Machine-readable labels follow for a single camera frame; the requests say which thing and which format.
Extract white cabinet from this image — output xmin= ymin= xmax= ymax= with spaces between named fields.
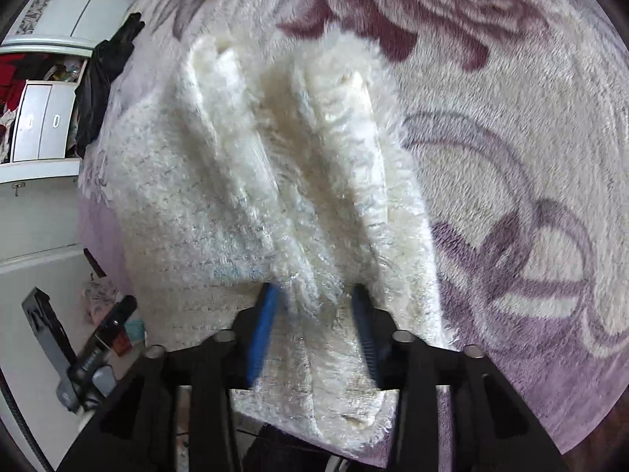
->
xmin=0 ymin=157 xmax=88 ymax=262

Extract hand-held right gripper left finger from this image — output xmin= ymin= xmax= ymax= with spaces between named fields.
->
xmin=55 ymin=282 xmax=284 ymax=472

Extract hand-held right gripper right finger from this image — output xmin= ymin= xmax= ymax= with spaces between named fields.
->
xmin=351 ymin=282 xmax=567 ymax=472

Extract black cloth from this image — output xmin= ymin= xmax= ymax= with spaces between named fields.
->
xmin=74 ymin=12 xmax=147 ymax=159

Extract dark cloth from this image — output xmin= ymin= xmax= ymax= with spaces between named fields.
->
xmin=243 ymin=425 xmax=322 ymax=472

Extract pink patterned bag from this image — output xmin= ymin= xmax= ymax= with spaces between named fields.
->
xmin=83 ymin=275 xmax=121 ymax=328

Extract white fluffy sweater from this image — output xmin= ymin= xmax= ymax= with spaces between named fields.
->
xmin=105 ymin=22 xmax=452 ymax=455

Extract white drawer unit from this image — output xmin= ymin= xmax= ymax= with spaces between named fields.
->
xmin=11 ymin=80 xmax=80 ymax=163

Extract red clothes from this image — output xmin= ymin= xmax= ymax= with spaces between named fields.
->
xmin=0 ymin=54 xmax=47 ymax=111

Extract purple floral blanket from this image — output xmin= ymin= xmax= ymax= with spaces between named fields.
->
xmin=77 ymin=0 xmax=629 ymax=455

